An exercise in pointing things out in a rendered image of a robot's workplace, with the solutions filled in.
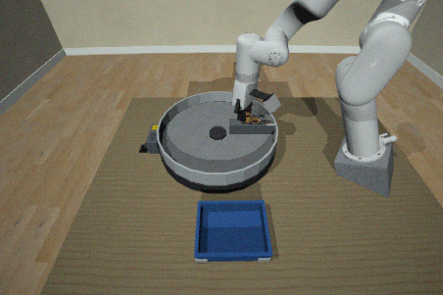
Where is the blue crate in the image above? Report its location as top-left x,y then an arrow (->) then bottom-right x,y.
194,200 -> 272,263

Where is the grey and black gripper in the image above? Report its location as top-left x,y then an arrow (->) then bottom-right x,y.
232,78 -> 259,123

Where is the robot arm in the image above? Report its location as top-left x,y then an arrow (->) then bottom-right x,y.
235,0 -> 426,163

